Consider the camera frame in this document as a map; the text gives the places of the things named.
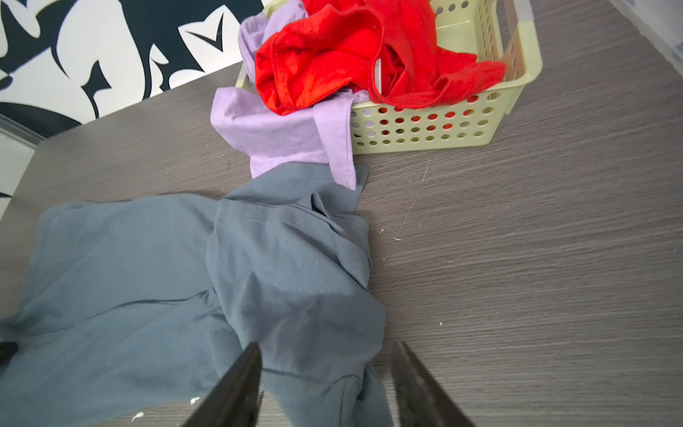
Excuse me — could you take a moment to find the pale green plastic basket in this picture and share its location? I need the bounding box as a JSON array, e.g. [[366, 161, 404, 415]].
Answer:
[[244, 1, 542, 156]]

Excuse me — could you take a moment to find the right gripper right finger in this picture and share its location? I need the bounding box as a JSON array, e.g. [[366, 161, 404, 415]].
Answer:
[[391, 342, 475, 427]]

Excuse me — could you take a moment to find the grey t shirt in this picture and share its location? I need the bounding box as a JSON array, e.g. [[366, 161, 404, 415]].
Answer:
[[1, 163, 393, 426]]

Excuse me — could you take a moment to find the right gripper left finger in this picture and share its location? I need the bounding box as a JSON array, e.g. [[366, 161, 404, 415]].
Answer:
[[183, 342, 263, 427]]

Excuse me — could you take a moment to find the lilac t shirt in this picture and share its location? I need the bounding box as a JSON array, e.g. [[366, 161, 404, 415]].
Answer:
[[210, 0, 372, 191]]

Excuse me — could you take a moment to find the red t shirt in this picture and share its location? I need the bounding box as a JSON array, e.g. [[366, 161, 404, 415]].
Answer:
[[254, 1, 506, 116]]

